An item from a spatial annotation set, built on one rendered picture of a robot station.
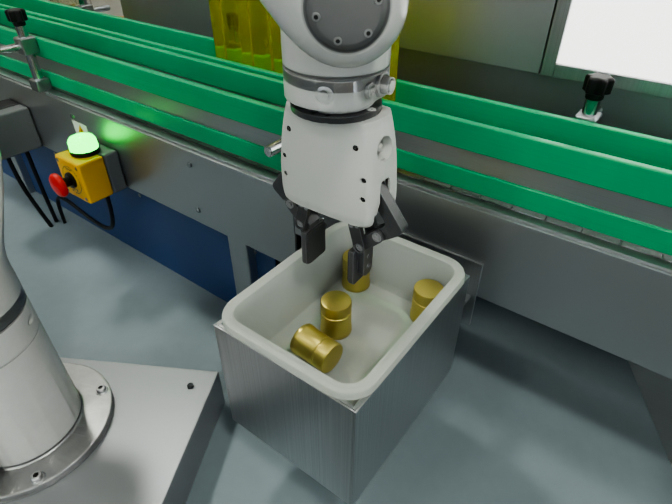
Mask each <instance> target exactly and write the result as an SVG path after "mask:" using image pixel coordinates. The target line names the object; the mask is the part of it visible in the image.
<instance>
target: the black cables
mask: <svg viewBox="0 0 672 504"><path fill-rule="evenodd" d="M25 155H26V157H27V159H28V162H29V164H30V167H31V169H32V172H33V174H34V176H35V179H36V181H37V183H38V186H39V188H40V190H41V193H42V195H43V197H44V200H45V202H46V204H47V206H48V208H49V211H50V213H51V215H52V217H53V219H54V221H55V222H58V221H59V220H58V218H57V216H56V214H55V212H54V209H53V207H52V205H51V203H50V200H49V198H48V196H47V194H46V191H45V189H44V187H43V184H42V182H41V179H40V177H39V175H38V172H37V170H36V167H35V165H34V163H33V160H32V158H31V155H30V153H29V151H28V152H25ZM6 160H7V162H8V164H9V166H10V168H11V170H12V172H13V174H14V176H15V178H16V180H17V182H18V183H19V185H20V187H21V188H22V190H23V191H24V193H25V195H26V196H27V197H28V199H29V200H30V202H31V203H32V204H33V206H34V207H35V208H36V210H37V211H38V212H39V214H40V215H41V216H42V218H43V219H44V220H45V222H46V223H47V224H48V226H49V227H53V226H54V225H53V224H52V223H51V221H50V220H49V219H48V217H47V216H46V215H45V213H44V212H43V211H42V209H41V208H40V207H39V205H38V204H37V203H36V201H35V200H34V198H33V197H32V196H31V194H30V193H29V191H28V190H27V188H26V186H25V185H24V183H23V181H22V180H21V178H20V176H19V174H18V172H17V170H16V168H15V166H14V164H13V162H12V160H11V158H8V159H6ZM60 199H61V200H63V201H65V202H67V203H68V204H70V205H71V206H72V207H74V208H75V209H76V210H77V211H79V212H80V213H81V214H82V215H84V216H85V217H86V218H87V219H89V220H90V221H92V222H93V223H94V224H96V225H98V226H99V227H101V228H103V229H105V230H112V229H113V228H114V226H115V217H114V212H113V207H112V204H111V200H110V196H108V197H106V198H105V199H106V202H107V206H108V210H109V215H110V226H106V225H104V224H102V223H100V222H98V221H97V220H95V219H94V218H92V217H91V216H90V215H88V214H87V213H86V212H84V211H83V210H82V209H81V208H79V207H78V206H77V205H76V204H74V203H73V202H72V201H70V200H69V199H67V198H66V197H60V196H57V197H56V204H57V208H58V211H59V213H60V216H61V219H62V221H63V224H65V223H67V222H66V219H65V216H64V214H63V211H62V208H61V204H60Z"/></svg>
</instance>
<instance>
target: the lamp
mask: <svg viewBox="0 0 672 504"><path fill-rule="evenodd" d="M67 144H68V147H69V152H70V155H71V156H72V157H74V158H87V157H91V156H94V155H96V154H98V153H99V152H100V146H99V144H98V142H97V139H96V137H95V136H94V135H93V134H91V133H85V132H82V133H77V134H74V135H72V136H70V137H69V138H68V141H67Z"/></svg>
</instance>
